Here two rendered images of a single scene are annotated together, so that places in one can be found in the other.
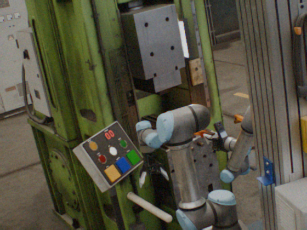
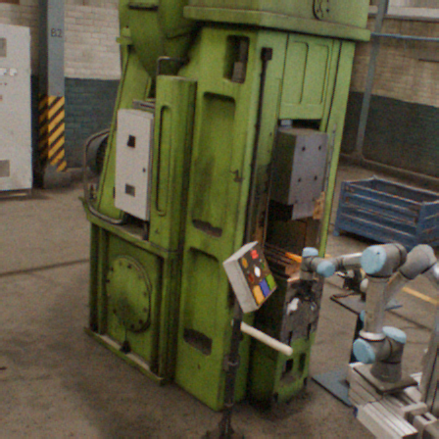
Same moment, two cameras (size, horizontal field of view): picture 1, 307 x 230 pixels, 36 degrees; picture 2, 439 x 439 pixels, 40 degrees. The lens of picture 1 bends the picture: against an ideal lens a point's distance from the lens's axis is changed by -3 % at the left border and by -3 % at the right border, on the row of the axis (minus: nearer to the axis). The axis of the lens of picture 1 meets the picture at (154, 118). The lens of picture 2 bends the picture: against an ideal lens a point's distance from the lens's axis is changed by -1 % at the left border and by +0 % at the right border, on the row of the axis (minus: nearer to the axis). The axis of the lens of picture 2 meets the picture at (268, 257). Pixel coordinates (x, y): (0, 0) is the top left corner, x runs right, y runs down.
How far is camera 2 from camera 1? 125 cm
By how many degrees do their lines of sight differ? 19
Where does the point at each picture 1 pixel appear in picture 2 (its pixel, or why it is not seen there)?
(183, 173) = (377, 305)
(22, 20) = (18, 80)
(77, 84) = (198, 191)
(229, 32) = not seen: hidden behind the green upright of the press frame
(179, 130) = (387, 265)
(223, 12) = not seen: hidden behind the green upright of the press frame
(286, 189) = not seen: outside the picture
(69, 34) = (205, 134)
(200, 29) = (331, 163)
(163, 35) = (313, 163)
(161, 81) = (299, 209)
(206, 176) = (310, 315)
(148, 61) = (295, 186)
